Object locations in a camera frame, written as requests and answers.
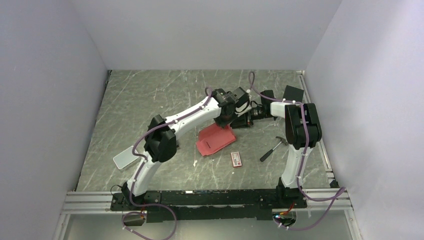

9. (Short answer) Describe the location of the red cardboard paper box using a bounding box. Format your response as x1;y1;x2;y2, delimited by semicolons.
195;123;236;156

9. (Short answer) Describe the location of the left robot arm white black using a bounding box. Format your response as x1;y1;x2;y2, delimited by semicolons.
121;87;251;210

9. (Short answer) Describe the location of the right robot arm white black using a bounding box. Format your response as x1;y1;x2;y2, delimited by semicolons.
230;86;322;208

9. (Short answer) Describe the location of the small red white box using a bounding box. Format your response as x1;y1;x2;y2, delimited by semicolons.
230;151;243;168

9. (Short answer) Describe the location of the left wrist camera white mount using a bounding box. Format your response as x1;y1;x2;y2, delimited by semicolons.
235;100;252;116

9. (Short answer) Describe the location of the black box near right wall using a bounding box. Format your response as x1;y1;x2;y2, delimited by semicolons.
282;85;305;102

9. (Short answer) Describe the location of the hammer with black handle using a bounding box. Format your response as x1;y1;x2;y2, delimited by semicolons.
259;136;289;162

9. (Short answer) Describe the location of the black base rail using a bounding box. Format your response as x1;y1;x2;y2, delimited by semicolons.
110;187;307;223

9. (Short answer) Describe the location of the aluminium frame rail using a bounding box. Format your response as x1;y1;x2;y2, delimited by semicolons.
61;191;113;215

